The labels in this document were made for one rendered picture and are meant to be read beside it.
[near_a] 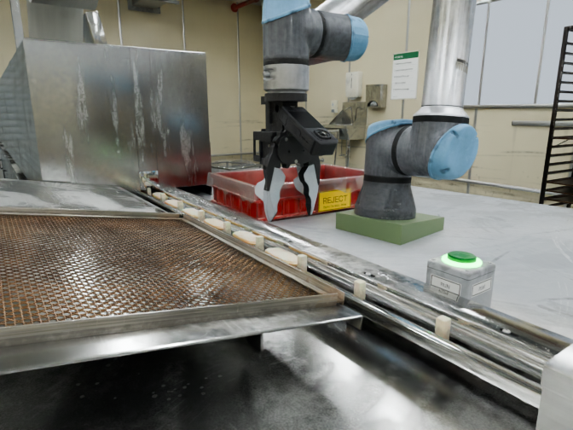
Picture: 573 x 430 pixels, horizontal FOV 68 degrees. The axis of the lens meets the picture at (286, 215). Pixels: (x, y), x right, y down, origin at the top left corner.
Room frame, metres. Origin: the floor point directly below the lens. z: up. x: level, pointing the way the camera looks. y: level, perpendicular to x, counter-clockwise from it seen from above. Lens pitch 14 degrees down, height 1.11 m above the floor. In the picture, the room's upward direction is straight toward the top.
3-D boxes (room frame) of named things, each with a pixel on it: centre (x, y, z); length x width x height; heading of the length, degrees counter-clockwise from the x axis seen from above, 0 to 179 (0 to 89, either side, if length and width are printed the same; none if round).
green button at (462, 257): (0.59, -0.26, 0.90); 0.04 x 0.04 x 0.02
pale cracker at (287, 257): (0.74, 0.01, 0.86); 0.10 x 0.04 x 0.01; 34
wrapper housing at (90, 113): (3.15, 1.74, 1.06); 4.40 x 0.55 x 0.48; 35
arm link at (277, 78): (0.73, 0.00, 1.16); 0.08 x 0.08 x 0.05
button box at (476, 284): (0.59, -0.26, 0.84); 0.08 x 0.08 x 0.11; 35
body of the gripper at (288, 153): (0.73, 0.01, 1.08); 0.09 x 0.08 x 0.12; 35
